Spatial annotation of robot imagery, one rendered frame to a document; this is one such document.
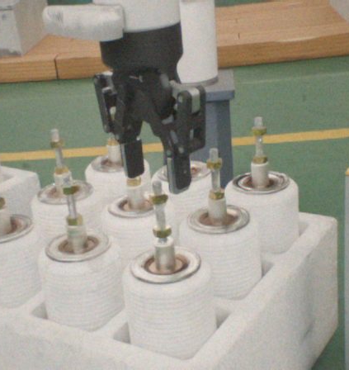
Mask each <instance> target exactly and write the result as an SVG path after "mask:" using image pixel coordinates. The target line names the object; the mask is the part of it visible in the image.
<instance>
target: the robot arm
mask: <svg viewBox="0 0 349 370"><path fill-rule="evenodd" d="M42 15H43V20H44V26H45V33H48V34H53V35H57V36H64V37H70V38H76V39H83V40H89V41H99V46H100V51H101V61H102V63H103V65H104V66H106V67H107V68H109V69H112V70H109V71H106V72H103V73H99V74H94V75H93V76H92V78H93V81H94V85H95V89H96V94H97V100H98V106H99V110H100V114H101V122H102V124H103V130H104V131H105V132H106V133H107V134H110V133H112V134H113V135H114V136H115V139H116V141H117V142H118V143H120V154H121V160H122V166H123V168H124V173H125V177H126V178H129V179H133V178H137V177H138V176H141V175H143V174H144V171H145V168H144V155H143V147H142V140H141V139H138V138H137V136H139V135H140V131H141V128H142V125H143V121H145V122H146V123H149V125H150V127H151V130H152V132H153V134H154V135H155V136H157V137H159V138H160V140H161V142H162V144H163V148H164V150H165V152H166V154H167V156H168V158H166V163H167V178H168V186H169V191H170V192H171V193H174V194H179V193H181V192H184V191H185V190H187V189H189V187H190V185H191V172H190V171H191V169H190V160H189V155H190V154H191V153H194V152H196V151H198V150H200V149H203V148H205V96H206V90H205V89H204V88H207V87H209V86H212V85H215V84H216V83H217V82H218V81H219V74H218V60H217V45H216V32H215V5H214V0H93V2H92V3H89V4H85V5H77V6H57V7H55V6H48V7H46V8H45V10H44V12H43V14H42ZM112 107H115V108H116V112H115V116H114V120H111V113H110V109H112ZM171 115H172V116H173V121H172V122H170V123H167V124H163V123H162V121H165V120H167V119H168V118H169V117H170V116H171ZM192 129H193V138H192V139H190V131H191V130H192ZM171 131H175V132H176V134H177V138H178V143H176V144H174V142H173V139H172V136H171V134H170V132H171Z"/></svg>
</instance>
